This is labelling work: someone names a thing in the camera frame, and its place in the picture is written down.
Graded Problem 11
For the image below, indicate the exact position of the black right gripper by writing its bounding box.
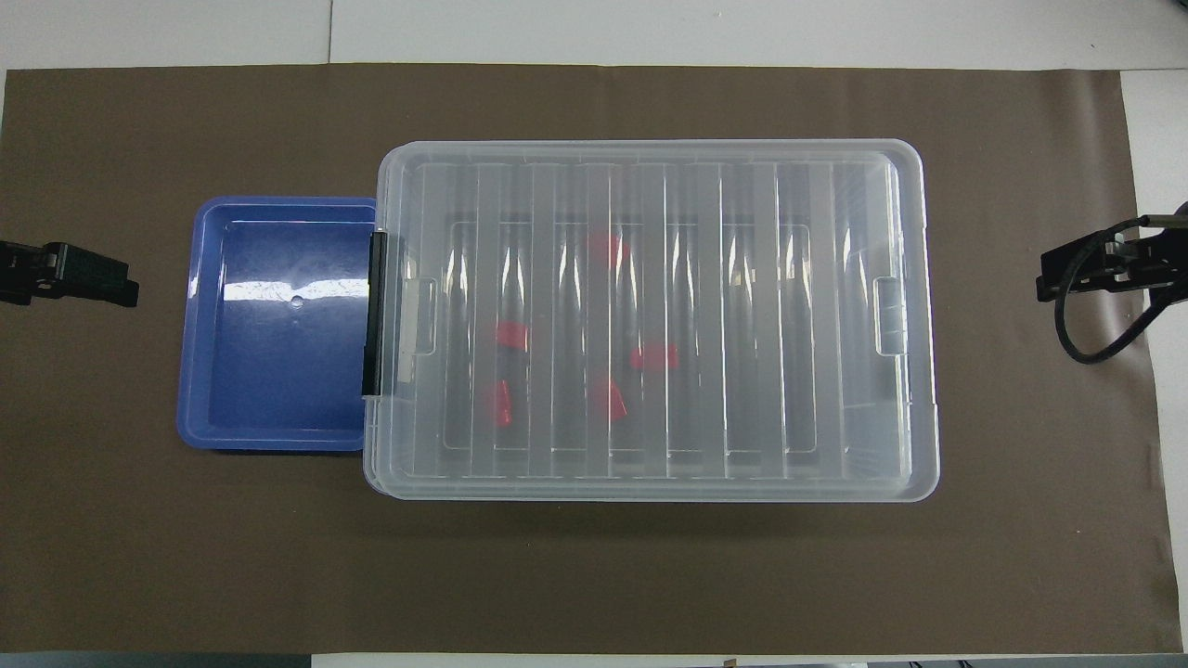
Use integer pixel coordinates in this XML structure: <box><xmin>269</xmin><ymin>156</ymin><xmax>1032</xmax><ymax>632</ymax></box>
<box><xmin>1036</xmin><ymin>221</ymin><xmax>1188</xmax><ymax>304</ymax></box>

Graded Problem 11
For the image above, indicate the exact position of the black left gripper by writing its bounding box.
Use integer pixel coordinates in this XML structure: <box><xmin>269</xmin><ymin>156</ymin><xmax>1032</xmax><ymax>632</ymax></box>
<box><xmin>0</xmin><ymin>239</ymin><xmax>141</xmax><ymax>309</ymax></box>

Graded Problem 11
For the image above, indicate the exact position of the clear ribbed box lid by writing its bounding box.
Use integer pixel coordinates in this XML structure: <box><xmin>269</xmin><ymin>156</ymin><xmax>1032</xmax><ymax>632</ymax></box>
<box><xmin>376</xmin><ymin>139</ymin><xmax>940</xmax><ymax>503</ymax></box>

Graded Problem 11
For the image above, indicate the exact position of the blue plastic tray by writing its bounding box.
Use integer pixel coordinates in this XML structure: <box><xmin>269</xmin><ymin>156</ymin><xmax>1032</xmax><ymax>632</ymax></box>
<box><xmin>176</xmin><ymin>196</ymin><xmax>380</xmax><ymax>453</ymax></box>

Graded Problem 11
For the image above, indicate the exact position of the clear plastic storage box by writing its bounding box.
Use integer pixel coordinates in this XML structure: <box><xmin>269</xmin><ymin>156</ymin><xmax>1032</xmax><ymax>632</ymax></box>
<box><xmin>362</xmin><ymin>139</ymin><xmax>940</xmax><ymax>503</ymax></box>

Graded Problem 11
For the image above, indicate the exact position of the brown table mat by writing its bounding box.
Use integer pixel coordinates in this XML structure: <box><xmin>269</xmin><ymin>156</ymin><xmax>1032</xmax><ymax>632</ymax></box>
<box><xmin>0</xmin><ymin>63</ymin><xmax>1184</xmax><ymax>655</ymax></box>

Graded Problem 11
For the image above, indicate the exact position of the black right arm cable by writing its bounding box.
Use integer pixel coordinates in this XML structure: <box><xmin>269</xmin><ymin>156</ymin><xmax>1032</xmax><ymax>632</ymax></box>
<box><xmin>1058</xmin><ymin>214</ymin><xmax>1188</xmax><ymax>366</ymax></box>

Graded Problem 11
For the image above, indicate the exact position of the black box latch handle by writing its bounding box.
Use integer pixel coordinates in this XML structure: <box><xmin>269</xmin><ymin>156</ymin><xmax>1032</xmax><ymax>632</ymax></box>
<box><xmin>360</xmin><ymin>230</ymin><xmax>389</xmax><ymax>400</ymax></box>

